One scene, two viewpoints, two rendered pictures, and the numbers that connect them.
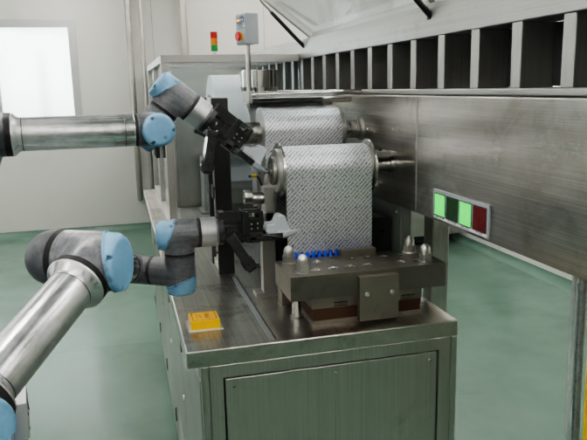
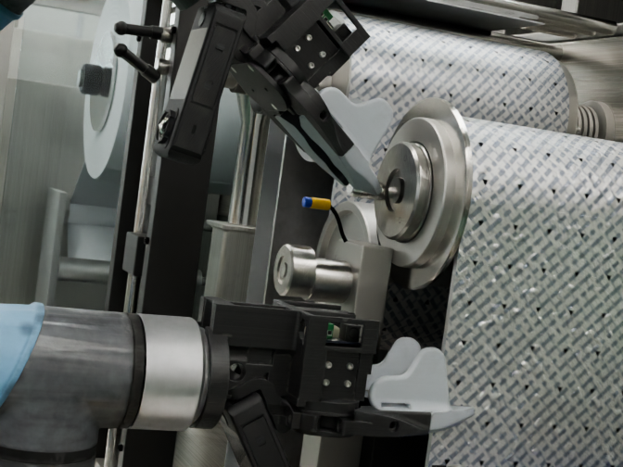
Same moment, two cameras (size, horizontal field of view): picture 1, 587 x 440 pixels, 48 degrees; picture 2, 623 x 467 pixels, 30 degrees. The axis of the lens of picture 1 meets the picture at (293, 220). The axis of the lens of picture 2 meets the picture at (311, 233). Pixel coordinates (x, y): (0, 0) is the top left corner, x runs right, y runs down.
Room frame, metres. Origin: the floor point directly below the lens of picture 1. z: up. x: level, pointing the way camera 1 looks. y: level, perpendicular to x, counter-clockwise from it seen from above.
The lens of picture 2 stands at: (0.87, 0.23, 1.26)
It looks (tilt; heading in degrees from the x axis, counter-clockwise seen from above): 3 degrees down; 352
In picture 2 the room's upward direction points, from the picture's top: 8 degrees clockwise
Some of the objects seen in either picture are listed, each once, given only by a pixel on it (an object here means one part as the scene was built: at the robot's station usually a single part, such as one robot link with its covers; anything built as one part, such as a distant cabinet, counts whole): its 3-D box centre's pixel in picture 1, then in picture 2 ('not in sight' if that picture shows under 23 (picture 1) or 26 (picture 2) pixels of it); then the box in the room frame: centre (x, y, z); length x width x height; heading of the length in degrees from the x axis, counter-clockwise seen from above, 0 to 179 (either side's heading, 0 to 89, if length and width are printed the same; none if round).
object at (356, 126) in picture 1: (349, 128); (566, 130); (2.06, -0.18, 1.33); 0.07 x 0.07 x 0.07; 14
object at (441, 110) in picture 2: (279, 170); (420, 193); (1.74, 0.04, 1.25); 0.15 x 0.01 x 0.15; 14
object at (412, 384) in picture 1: (244, 335); not in sight; (2.67, 0.22, 0.43); 2.52 x 0.64 x 0.86; 14
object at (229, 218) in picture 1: (240, 226); (280, 368); (1.66, 0.14, 1.12); 0.12 x 0.08 x 0.09; 104
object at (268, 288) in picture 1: (262, 241); (317, 433); (1.77, 0.09, 1.05); 0.06 x 0.05 x 0.31; 104
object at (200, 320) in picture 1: (203, 320); not in sight; (1.53, 0.22, 0.91); 0.07 x 0.07 x 0.02; 14
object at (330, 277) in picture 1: (359, 272); not in sight; (1.61, -0.16, 1.00); 0.40 x 0.16 x 0.06; 104
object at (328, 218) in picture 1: (329, 222); (573, 396); (1.72, -0.10, 1.11); 0.23 x 0.01 x 0.18; 104
